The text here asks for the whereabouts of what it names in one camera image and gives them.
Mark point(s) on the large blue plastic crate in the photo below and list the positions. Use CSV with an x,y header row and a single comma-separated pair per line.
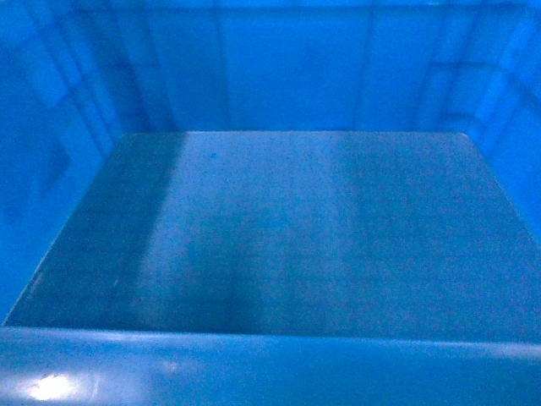
x,y
270,202

